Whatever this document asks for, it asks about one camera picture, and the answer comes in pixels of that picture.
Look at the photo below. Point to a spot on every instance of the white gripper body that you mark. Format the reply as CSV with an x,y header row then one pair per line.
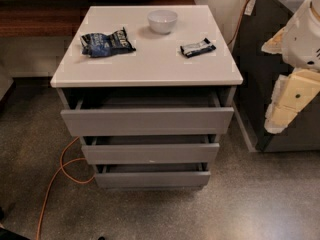
x,y
302,43

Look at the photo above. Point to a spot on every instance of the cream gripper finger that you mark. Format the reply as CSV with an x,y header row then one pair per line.
x,y
291,94
274,44

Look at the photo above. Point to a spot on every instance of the grey top drawer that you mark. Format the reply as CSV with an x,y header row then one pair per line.
x,y
147,111

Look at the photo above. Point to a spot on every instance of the grey drawer cabinet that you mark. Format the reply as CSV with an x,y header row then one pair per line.
x,y
157,61

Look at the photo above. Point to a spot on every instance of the dark grey bin cabinet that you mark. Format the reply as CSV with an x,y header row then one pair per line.
x,y
260,71

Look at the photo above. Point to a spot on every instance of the small dark snack packet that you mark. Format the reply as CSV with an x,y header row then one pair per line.
x,y
195,49

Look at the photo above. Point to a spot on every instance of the white bowl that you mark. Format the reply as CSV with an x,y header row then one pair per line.
x,y
162,21

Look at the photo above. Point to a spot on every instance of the blue chip bag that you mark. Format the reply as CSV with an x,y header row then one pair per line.
x,y
98,45

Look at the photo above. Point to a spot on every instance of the wooden bench shelf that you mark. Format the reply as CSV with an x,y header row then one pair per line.
x,y
38,18

